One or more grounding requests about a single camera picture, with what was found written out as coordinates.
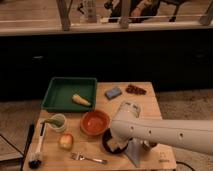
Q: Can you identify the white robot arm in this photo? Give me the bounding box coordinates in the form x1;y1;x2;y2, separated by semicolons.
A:
110;101;213;155

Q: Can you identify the purple bowl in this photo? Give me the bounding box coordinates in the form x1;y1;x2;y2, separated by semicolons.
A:
102;129;127;154

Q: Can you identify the orange bowl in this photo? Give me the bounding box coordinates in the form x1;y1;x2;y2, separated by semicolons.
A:
80;110;110;136

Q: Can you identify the grey folded cloth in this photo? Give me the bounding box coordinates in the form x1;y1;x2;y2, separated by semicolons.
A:
124;138;142;168

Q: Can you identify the dark metal cup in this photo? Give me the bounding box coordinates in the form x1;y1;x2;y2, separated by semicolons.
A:
143;141;157;151

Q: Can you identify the silver fork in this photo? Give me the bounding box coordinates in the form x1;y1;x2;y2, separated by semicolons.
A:
70;153;108;165

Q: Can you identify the blue sponge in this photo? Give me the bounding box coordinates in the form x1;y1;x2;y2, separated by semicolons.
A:
105;87;122;100

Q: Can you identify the brown chocolate bar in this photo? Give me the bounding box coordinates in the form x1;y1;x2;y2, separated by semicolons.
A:
125;84;147;95

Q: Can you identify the red yellow apple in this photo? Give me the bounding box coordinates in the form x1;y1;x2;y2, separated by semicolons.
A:
59;133;73;150

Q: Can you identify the white cup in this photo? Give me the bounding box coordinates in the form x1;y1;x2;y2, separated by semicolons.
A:
49;114;67;132

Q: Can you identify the green pepper toy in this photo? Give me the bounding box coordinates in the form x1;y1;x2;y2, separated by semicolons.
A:
41;119;63;127

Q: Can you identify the green plastic tray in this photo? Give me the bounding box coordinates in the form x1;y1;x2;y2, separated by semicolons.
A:
42;77;97;113

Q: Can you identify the person in background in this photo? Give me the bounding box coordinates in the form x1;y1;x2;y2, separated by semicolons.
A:
104;0;160;23

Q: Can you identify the black cable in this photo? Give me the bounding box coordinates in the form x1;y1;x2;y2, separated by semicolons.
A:
175;161;196;171

